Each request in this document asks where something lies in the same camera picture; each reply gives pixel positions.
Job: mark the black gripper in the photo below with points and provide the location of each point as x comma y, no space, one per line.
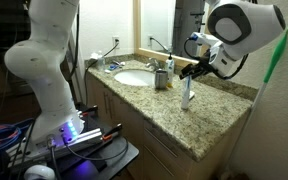
206,66

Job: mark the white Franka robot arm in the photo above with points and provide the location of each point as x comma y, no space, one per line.
44,66

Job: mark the white pump soap bottle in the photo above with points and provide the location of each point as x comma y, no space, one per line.
170,70

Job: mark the clear plastic water bottle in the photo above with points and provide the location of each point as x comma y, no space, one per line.
101,61

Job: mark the stainless steel cup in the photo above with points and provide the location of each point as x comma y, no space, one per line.
161,80

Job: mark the chrome faucet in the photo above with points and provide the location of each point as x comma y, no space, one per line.
153,63

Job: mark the white oval sink basin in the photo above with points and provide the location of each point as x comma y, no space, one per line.
134,77

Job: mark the small white toiletry tube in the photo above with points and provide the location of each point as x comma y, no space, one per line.
119,63

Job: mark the blue white toothbrush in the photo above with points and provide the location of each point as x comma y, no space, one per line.
112,67

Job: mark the brown wooden vanity cabinet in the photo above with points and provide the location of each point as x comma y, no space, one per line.
157,160

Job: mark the white crumpled tissue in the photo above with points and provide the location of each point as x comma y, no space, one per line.
94,55

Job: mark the orange black clamp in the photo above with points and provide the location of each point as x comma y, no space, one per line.
90,110
113,131

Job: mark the black robot stand platform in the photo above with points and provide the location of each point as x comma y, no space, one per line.
114,156

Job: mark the white round dome object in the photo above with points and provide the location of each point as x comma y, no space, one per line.
39,172

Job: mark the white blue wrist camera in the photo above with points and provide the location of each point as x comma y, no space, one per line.
202,38

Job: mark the wood framed wall mirror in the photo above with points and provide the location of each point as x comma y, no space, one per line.
137,26

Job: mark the white wall outlet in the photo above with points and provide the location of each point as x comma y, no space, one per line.
116,42

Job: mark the white door frame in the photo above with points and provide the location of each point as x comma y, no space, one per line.
80,66

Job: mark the aluminium extrusion rail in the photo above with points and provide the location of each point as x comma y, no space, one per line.
84,137

